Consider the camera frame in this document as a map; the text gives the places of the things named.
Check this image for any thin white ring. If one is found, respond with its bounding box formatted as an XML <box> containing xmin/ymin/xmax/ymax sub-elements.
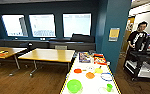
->
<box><xmin>86</xmin><ymin>65</ymin><xmax>95</xmax><ymax>72</ymax></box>

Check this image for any blue board game box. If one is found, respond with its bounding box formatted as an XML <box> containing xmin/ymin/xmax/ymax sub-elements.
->
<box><xmin>78</xmin><ymin>51</ymin><xmax>93</xmax><ymax>64</ymax></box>

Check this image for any person in black shirt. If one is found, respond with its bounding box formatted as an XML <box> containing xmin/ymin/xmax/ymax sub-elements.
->
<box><xmin>126</xmin><ymin>20</ymin><xmax>150</xmax><ymax>55</ymax></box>

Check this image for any dark sofa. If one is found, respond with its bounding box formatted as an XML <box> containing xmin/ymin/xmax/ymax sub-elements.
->
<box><xmin>48</xmin><ymin>33</ymin><xmax>97</xmax><ymax>52</ymax></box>

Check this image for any black wheeled cart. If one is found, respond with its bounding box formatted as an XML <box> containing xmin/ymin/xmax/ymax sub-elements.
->
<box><xmin>123</xmin><ymin>49</ymin><xmax>150</xmax><ymax>82</ymax></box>

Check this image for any green plastic cup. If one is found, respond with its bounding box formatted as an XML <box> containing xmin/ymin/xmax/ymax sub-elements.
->
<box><xmin>106</xmin><ymin>83</ymin><xmax>115</xmax><ymax>93</ymax></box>

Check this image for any red board game box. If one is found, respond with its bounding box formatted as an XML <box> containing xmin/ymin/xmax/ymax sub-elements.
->
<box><xmin>92</xmin><ymin>52</ymin><xmax>108</xmax><ymax>66</ymax></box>

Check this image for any yellow round paddle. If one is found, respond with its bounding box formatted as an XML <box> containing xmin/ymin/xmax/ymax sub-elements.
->
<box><xmin>93</xmin><ymin>67</ymin><xmax>104</xmax><ymax>75</ymax></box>

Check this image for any blue plastic ring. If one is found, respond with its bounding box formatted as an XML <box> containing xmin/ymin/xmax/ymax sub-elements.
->
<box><xmin>100</xmin><ymin>71</ymin><xmax>114</xmax><ymax>82</ymax></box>

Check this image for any low wooden table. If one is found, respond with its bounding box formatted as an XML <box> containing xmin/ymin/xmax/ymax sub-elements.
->
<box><xmin>17</xmin><ymin>47</ymin><xmax>77</xmax><ymax>78</ymax></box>
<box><xmin>0</xmin><ymin>46</ymin><xmax>28</xmax><ymax>78</ymax></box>

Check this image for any small yellow wall sign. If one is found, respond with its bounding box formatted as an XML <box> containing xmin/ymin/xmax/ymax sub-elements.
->
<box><xmin>108</xmin><ymin>27</ymin><xmax>121</xmax><ymax>43</ymax></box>

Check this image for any small colourful toy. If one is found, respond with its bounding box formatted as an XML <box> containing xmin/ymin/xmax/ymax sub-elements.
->
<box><xmin>0</xmin><ymin>49</ymin><xmax>9</xmax><ymax>56</ymax></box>

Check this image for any white dining table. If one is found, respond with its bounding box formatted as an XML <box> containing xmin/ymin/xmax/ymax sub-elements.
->
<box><xmin>59</xmin><ymin>51</ymin><xmax>122</xmax><ymax>94</ymax></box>

